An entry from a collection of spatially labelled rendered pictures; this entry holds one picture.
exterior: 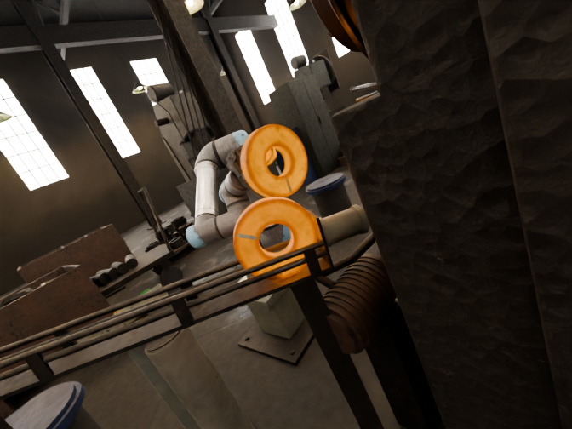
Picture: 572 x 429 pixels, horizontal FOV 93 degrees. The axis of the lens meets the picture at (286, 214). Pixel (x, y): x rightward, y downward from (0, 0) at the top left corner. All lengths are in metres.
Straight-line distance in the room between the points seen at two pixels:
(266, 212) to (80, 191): 11.93
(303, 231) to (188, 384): 0.57
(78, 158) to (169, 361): 11.89
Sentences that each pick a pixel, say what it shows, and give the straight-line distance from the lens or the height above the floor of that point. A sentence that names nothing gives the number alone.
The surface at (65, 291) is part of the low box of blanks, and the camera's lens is 2.63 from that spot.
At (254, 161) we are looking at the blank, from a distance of 0.56.
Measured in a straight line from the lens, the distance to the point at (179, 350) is 0.85.
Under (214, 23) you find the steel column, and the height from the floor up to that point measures 5.19.
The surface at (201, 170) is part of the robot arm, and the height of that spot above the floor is 0.88.
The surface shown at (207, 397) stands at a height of 0.31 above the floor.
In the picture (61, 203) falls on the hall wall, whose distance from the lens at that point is 12.25.
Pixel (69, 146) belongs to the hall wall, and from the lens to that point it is 12.63.
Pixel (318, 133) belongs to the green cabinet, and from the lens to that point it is 4.48.
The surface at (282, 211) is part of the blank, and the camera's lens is 0.49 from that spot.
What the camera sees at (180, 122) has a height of 1.89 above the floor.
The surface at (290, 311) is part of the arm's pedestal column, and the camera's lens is 1.37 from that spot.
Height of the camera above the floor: 0.88
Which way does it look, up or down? 16 degrees down
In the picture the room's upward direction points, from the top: 25 degrees counter-clockwise
